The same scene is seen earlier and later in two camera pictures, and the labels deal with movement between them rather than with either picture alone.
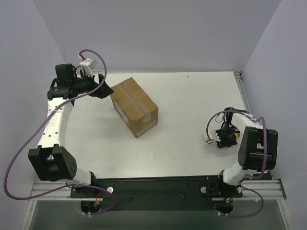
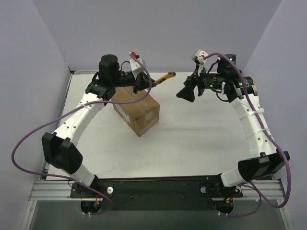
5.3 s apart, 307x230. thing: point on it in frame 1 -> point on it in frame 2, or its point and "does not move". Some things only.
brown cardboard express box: x=135 y=106 does not move
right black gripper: x=222 y=138 -> x=199 y=86
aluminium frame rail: x=254 y=189 does not move
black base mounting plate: x=158 y=193 does not move
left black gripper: x=100 y=84 -> x=138 y=83
